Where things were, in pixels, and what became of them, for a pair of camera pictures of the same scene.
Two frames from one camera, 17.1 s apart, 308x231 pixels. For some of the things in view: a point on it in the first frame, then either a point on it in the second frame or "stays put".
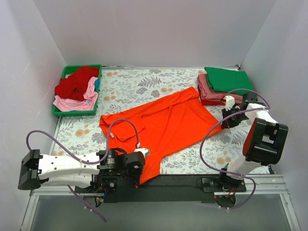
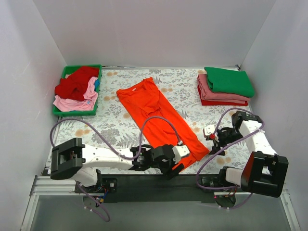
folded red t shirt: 211,102 stays put
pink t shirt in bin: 89,98 stays put
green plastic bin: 70,70 stays put
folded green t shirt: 226,80 stays put
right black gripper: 231,117 → 217,143
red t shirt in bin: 72,86 stays put
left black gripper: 134,172 → 170,167
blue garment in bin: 96,83 stays put
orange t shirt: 160,126 → 162,125
